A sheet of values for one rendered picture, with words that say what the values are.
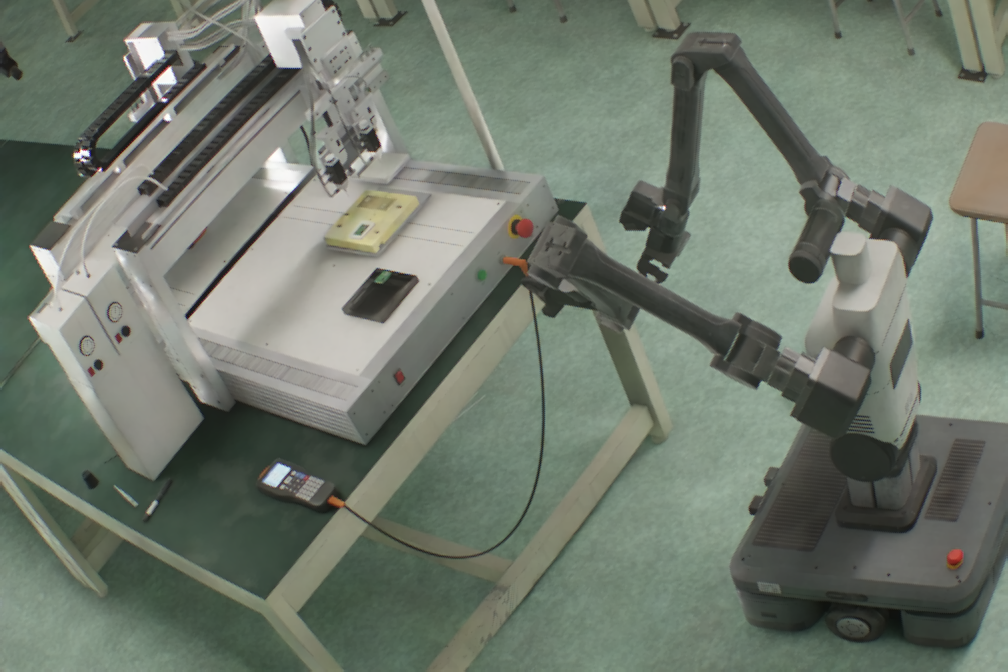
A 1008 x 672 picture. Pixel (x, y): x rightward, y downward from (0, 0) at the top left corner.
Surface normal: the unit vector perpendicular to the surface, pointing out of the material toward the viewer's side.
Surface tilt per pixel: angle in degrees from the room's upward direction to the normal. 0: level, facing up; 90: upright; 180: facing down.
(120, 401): 90
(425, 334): 90
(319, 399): 0
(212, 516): 0
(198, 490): 0
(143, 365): 90
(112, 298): 90
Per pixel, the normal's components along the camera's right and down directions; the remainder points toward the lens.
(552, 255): -0.77, -0.44
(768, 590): -0.47, 0.67
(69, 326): 0.78, 0.14
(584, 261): 0.12, -0.01
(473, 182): -0.33, -0.74
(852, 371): 0.12, -0.60
